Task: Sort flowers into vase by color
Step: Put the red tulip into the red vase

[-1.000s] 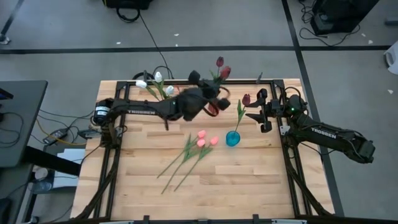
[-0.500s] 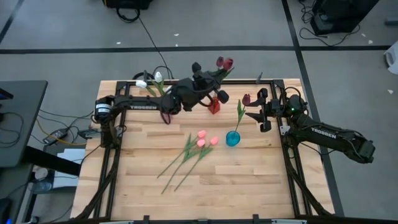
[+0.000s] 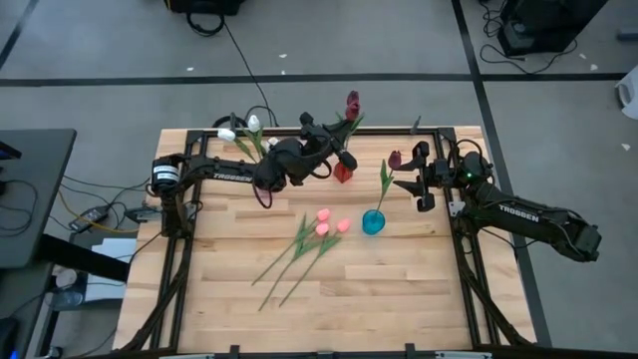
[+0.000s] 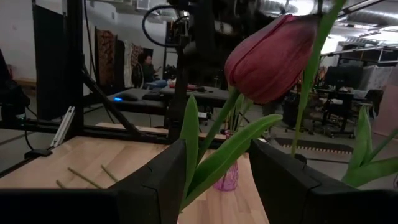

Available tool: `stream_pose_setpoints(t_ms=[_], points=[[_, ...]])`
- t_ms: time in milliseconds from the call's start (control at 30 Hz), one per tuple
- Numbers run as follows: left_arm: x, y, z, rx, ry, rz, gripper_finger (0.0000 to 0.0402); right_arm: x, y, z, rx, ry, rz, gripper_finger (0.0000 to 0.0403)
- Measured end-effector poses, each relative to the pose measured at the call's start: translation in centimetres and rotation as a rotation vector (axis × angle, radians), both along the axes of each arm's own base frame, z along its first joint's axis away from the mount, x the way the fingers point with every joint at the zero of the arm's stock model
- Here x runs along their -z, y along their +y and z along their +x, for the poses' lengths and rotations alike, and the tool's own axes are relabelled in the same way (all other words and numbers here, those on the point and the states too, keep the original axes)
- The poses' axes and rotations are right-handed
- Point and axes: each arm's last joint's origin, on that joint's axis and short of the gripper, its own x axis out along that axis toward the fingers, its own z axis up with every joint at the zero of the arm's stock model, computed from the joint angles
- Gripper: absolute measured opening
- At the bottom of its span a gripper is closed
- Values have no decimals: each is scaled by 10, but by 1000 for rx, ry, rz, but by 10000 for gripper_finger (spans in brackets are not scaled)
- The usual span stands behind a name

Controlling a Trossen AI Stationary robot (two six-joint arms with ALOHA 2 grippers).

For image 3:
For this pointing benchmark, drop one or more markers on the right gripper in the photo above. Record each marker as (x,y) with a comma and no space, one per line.
(438,174)

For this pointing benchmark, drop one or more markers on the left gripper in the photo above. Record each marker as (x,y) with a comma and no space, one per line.
(319,147)

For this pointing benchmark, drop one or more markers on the dark red tulip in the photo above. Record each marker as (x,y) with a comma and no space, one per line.
(353,98)
(352,113)
(395,159)

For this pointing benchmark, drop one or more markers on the white tulip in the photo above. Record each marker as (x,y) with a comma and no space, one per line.
(271,143)
(226,134)
(254,123)

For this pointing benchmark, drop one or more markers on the teal glass vase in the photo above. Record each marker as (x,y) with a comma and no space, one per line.
(373,223)

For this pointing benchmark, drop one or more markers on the pink tulip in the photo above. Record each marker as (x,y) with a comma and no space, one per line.
(322,229)
(344,225)
(323,214)

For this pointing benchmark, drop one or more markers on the purple glass vase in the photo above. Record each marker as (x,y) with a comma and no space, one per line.
(263,204)

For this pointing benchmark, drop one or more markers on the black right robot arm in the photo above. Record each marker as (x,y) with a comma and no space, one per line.
(518,212)

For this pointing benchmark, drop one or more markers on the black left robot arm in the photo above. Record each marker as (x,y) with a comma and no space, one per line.
(224,172)

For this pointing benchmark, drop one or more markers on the red glass vase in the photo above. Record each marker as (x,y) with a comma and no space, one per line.
(343,174)

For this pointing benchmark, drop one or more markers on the black floor equipment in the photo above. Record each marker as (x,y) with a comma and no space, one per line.
(204,6)

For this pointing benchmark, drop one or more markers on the black equipment case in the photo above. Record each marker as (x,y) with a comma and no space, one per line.
(548,25)

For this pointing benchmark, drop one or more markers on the white plastic object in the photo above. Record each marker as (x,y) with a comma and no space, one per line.
(629,95)

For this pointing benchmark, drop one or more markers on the white paper sheet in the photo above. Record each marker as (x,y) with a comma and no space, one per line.
(112,249)

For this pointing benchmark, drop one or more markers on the black power adapter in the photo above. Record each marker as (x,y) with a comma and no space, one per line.
(90,217)

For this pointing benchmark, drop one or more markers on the white round cup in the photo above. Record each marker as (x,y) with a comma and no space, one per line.
(66,279)

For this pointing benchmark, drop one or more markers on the black desk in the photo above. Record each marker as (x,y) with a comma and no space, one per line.
(35,199)

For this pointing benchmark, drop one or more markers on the small grey mount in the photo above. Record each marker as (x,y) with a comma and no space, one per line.
(415,125)

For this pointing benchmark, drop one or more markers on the black table edge frame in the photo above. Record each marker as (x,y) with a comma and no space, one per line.
(384,131)

